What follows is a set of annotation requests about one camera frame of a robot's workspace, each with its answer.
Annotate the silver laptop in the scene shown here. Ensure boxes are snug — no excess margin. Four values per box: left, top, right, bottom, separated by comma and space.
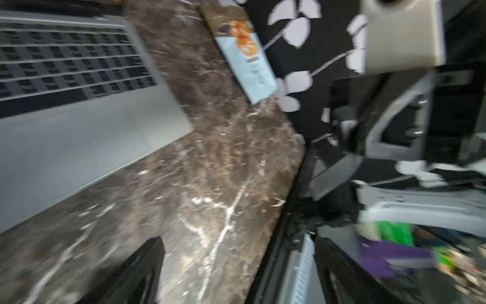
1, 1, 193, 231

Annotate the light blue chips bag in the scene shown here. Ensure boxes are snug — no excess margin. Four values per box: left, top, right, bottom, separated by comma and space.
201, 5, 277, 105

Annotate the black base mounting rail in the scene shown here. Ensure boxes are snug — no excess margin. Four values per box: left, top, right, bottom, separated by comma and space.
245, 145, 317, 303

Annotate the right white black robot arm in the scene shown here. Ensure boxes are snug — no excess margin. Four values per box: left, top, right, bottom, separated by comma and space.
308, 1, 485, 303

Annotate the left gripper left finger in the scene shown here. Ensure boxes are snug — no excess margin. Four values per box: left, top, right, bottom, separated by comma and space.
78, 236, 165, 303

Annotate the white perforated cable strip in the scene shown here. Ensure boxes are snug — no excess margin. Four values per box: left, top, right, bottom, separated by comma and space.
276, 234, 315, 304

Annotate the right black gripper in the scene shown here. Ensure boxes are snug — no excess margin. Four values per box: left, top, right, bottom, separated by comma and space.
330, 68, 485, 165

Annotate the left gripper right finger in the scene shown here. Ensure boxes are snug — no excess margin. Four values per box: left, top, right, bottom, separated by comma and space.
315, 236, 402, 304

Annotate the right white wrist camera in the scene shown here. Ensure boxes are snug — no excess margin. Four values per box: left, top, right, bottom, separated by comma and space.
360, 0, 446, 74

